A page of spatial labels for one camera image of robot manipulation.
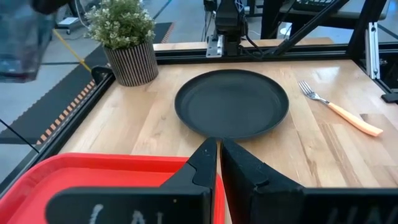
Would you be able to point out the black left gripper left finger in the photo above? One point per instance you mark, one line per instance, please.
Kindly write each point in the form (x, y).
(186, 199)

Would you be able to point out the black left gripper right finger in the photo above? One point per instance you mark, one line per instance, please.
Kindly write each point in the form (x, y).
(267, 202)

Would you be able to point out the black round plate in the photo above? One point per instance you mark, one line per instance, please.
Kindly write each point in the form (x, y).
(231, 104)

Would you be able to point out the blue faceted cup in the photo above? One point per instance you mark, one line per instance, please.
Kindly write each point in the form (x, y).
(21, 43)

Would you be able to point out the red plastic tray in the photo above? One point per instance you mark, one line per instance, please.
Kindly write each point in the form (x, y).
(93, 172)

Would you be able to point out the potted plant in striped pot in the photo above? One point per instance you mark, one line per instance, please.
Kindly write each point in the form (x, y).
(132, 62)

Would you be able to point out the black floor mat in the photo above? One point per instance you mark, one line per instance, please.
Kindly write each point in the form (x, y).
(53, 105)

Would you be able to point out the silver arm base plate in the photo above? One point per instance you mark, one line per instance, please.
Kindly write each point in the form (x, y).
(214, 46)

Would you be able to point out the black frame clamp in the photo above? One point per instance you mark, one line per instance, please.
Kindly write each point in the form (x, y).
(390, 98)

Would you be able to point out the black diagonal frame struts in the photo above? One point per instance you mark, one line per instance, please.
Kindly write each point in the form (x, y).
(306, 26)

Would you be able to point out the silver aluminium bracket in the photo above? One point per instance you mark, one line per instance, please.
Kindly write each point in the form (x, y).
(372, 49)

